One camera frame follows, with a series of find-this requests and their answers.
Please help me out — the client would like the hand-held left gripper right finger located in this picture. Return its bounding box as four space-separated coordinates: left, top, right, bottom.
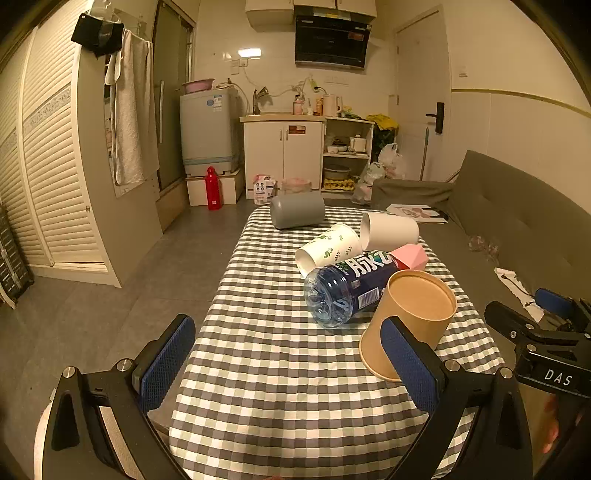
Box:
379 316 536 480

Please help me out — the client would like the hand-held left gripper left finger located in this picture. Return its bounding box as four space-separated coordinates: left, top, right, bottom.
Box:
34 314 197 480

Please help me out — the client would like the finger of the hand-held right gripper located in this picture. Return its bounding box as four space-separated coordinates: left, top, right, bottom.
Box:
485 301 544 345
536 288 591 325

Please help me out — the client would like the brown paper cup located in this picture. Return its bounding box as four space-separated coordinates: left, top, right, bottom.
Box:
359 270 458 383

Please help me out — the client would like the plain white cup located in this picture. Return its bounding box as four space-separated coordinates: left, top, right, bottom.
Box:
359 211 420 253

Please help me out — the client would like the white leaf print paper cup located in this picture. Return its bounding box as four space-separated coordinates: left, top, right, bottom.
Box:
295 223 363 278

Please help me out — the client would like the grey cup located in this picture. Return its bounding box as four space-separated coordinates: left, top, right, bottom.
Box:
270 194 326 230

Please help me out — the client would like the person's right hand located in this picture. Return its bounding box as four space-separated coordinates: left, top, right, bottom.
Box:
538 393 575 455

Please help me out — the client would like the clear plastic wrap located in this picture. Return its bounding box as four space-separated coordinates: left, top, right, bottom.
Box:
467 234 502 255

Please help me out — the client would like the blue plastic water bottle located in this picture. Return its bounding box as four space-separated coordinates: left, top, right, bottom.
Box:
304 251 402 329

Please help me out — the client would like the grey sofa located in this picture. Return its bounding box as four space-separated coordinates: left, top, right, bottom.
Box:
371 150 591 324

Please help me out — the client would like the pink carton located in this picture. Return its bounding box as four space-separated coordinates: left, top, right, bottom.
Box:
390 244 428 272

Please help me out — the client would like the grey white checked tablecloth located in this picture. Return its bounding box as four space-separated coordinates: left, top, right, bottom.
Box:
168 205 507 480

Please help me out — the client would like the printed paper sheet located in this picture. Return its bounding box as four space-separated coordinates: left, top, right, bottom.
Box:
386 203 449 225

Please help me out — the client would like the white box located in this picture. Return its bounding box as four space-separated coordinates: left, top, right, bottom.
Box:
185 168 245 207

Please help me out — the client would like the red bottle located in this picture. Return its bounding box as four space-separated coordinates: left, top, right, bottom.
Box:
206 166 223 211

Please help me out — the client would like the printed packet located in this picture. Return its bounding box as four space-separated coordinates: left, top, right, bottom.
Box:
252 174 278 205

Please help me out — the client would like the white plastic bag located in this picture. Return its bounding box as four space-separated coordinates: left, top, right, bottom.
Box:
376 143 403 179

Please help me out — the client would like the open kitchen shelf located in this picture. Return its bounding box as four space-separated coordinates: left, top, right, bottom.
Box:
322 116 375 193

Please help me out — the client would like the white louvred wardrobe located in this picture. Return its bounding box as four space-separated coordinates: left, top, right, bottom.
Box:
0 25 122 288

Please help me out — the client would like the washing machine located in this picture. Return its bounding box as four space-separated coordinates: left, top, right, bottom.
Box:
179 87 241 177

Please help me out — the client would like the white sink cabinet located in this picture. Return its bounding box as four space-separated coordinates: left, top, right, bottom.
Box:
239 115 327 199

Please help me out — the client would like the white hanging towel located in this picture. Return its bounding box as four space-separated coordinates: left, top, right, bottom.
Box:
104 30 154 186

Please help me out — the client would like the white door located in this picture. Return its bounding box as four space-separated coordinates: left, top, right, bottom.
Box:
394 4 452 182

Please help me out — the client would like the glass shower door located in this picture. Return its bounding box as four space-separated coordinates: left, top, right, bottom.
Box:
151 0 195 191

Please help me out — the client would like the pink basin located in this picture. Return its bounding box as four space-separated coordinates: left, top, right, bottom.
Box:
182 78 216 95

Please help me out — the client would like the metal faucet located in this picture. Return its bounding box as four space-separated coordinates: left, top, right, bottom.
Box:
252 86 271 116

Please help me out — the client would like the black range hood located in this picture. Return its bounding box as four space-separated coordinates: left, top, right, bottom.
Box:
294 16 373 69

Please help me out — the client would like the black door handle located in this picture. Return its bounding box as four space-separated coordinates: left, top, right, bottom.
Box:
425 102 445 135

